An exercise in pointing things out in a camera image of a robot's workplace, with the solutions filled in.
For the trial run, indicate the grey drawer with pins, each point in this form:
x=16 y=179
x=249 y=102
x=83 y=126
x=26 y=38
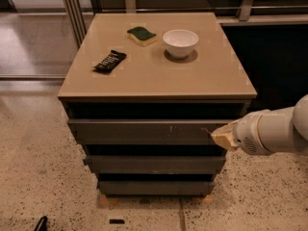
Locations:
x=155 y=188
x=145 y=131
x=155 y=164

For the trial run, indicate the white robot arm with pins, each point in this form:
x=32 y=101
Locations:
x=267 y=132

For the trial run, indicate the white ceramic bowl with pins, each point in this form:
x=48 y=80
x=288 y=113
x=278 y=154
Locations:
x=180 y=43

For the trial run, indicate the grey drawer cabinet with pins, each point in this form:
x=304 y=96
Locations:
x=149 y=84

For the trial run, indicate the grey bottom drawer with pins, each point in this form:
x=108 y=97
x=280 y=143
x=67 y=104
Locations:
x=155 y=188

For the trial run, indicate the black snack bar wrapper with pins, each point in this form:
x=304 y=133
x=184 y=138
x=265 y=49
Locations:
x=108 y=64

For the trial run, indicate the black object on floor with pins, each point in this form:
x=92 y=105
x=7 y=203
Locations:
x=42 y=224

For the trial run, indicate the grey middle drawer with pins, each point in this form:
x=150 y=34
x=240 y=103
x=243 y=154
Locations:
x=155 y=164

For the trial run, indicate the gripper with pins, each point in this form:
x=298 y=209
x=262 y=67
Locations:
x=247 y=134

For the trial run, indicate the grey top drawer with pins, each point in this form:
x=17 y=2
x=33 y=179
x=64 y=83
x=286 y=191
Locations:
x=145 y=131

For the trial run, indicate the green and yellow sponge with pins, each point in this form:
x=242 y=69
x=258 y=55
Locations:
x=141 y=36

